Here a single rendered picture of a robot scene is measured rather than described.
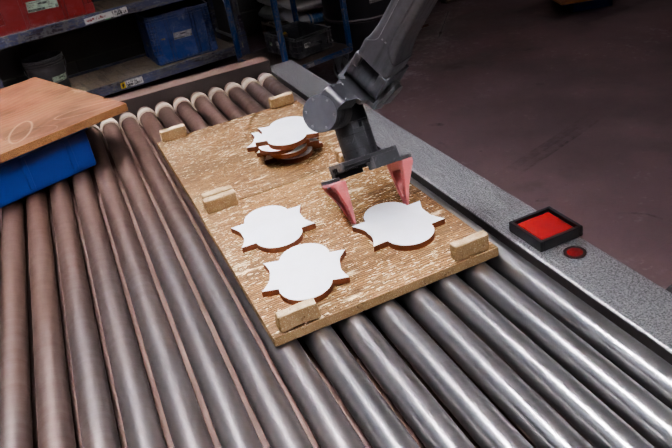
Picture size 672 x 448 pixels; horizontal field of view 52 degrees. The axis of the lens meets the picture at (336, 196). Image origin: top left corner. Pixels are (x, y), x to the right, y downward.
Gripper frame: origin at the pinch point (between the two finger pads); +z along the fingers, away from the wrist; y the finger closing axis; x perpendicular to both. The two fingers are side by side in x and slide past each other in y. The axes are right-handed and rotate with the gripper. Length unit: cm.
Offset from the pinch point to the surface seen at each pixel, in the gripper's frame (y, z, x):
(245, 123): -5, -24, 53
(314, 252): -13.6, 2.3, -4.3
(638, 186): 161, 42, 131
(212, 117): -9, -29, 68
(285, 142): -5.1, -15.9, 23.8
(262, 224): -17.4, -3.5, 7.9
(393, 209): 2.0, 0.7, -1.1
